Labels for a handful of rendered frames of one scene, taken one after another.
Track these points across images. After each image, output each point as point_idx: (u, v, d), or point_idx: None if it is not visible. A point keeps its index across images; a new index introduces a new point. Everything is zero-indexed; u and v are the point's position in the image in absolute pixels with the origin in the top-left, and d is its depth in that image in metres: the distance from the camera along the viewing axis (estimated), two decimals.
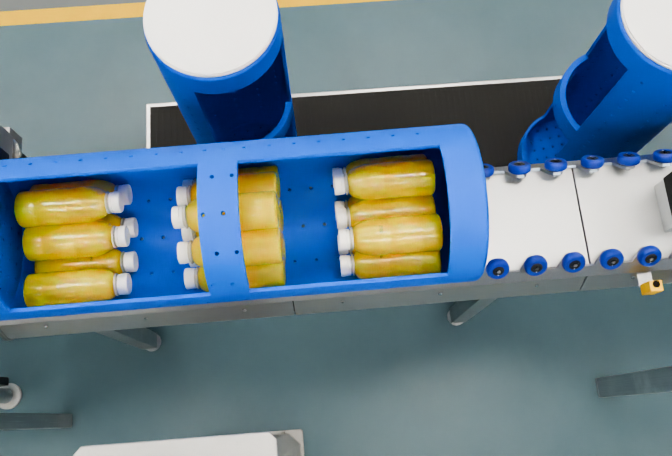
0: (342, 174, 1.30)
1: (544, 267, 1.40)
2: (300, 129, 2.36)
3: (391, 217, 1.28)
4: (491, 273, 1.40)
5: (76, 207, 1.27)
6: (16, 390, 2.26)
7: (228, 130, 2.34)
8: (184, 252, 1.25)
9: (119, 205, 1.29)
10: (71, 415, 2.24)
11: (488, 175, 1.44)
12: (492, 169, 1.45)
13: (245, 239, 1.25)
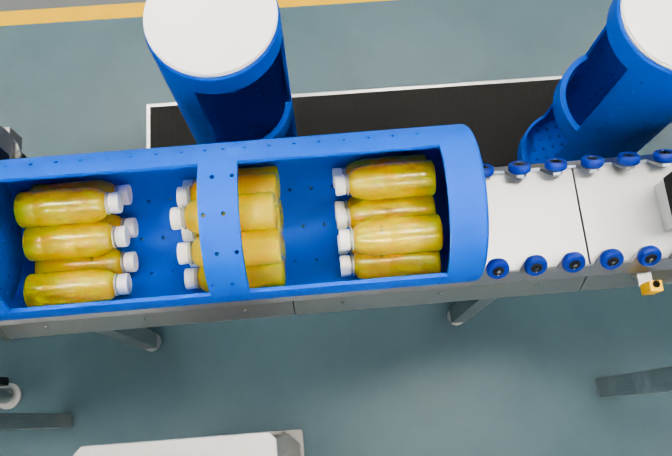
0: (343, 175, 1.31)
1: (544, 267, 1.40)
2: (300, 129, 2.36)
3: (391, 217, 1.28)
4: (491, 273, 1.40)
5: (76, 208, 1.27)
6: (16, 390, 2.26)
7: (228, 130, 2.34)
8: (184, 252, 1.26)
9: (118, 206, 1.29)
10: (71, 415, 2.24)
11: (488, 175, 1.44)
12: (492, 169, 1.45)
13: (245, 239, 1.25)
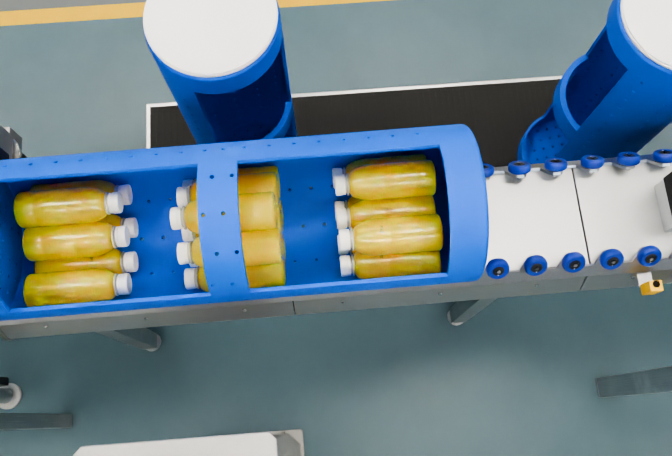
0: (343, 175, 1.31)
1: (544, 267, 1.40)
2: (300, 129, 2.36)
3: (391, 217, 1.28)
4: (491, 273, 1.40)
5: (76, 208, 1.27)
6: (16, 390, 2.26)
7: (228, 130, 2.34)
8: (184, 252, 1.26)
9: (118, 206, 1.29)
10: (71, 415, 2.24)
11: (488, 175, 1.44)
12: (492, 169, 1.45)
13: (245, 239, 1.25)
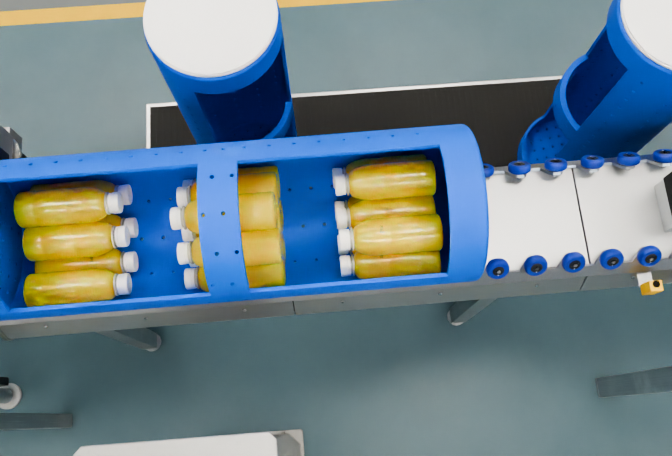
0: (343, 175, 1.31)
1: (544, 267, 1.40)
2: (300, 129, 2.36)
3: (391, 217, 1.28)
4: (491, 273, 1.40)
5: (76, 208, 1.27)
6: (16, 390, 2.26)
7: (228, 130, 2.34)
8: (184, 252, 1.26)
9: (118, 206, 1.29)
10: (71, 415, 2.24)
11: (488, 175, 1.44)
12: (492, 169, 1.45)
13: (245, 239, 1.25)
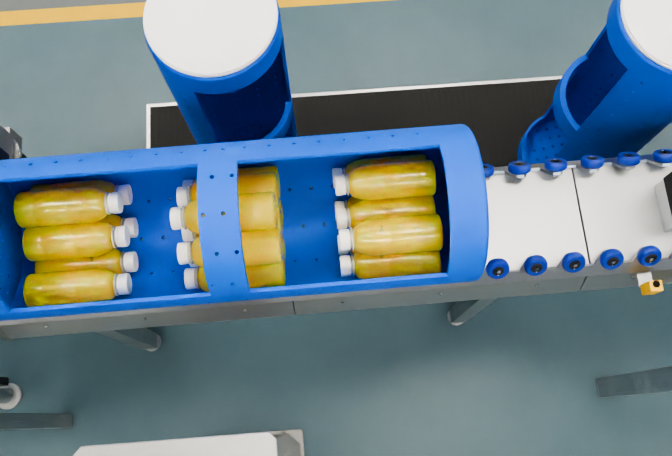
0: (343, 175, 1.31)
1: (544, 267, 1.40)
2: (300, 129, 2.36)
3: (391, 217, 1.28)
4: (491, 273, 1.40)
5: (76, 208, 1.27)
6: (16, 390, 2.26)
7: (228, 130, 2.34)
8: (184, 252, 1.26)
9: (118, 206, 1.29)
10: (71, 415, 2.24)
11: (488, 175, 1.44)
12: (492, 169, 1.45)
13: (245, 239, 1.25)
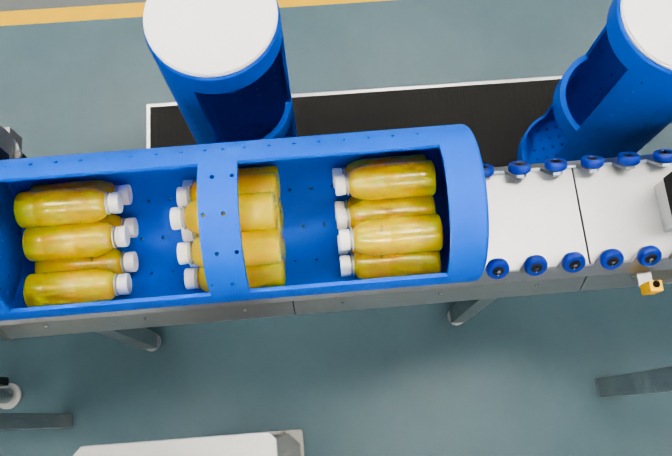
0: (343, 175, 1.31)
1: (544, 267, 1.40)
2: (300, 129, 2.36)
3: (391, 217, 1.28)
4: (491, 273, 1.40)
5: (76, 208, 1.27)
6: (16, 390, 2.26)
7: (228, 130, 2.34)
8: (184, 252, 1.26)
9: (118, 206, 1.29)
10: (71, 415, 2.24)
11: (488, 175, 1.44)
12: (492, 169, 1.45)
13: (245, 239, 1.25)
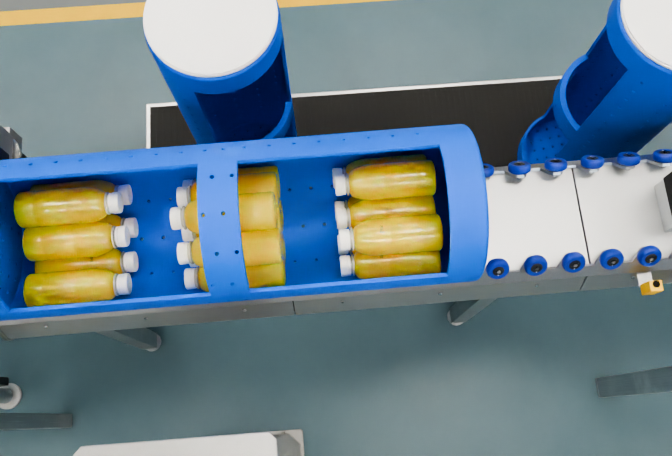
0: (343, 175, 1.31)
1: (544, 267, 1.40)
2: (300, 129, 2.36)
3: (391, 217, 1.28)
4: (491, 273, 1.40)
5: (76, 208, 1.27)
6: (16, 390, 2.26)
7: (228, 130, 2.34)
8: (184, 252, 1.26)
9: (118, 206, 1.29)
10: (71, 415, 2.24)
11: (488, 175, 1.44)
12: (492, 169, 1.45)
13: (245, 239, 1.25)
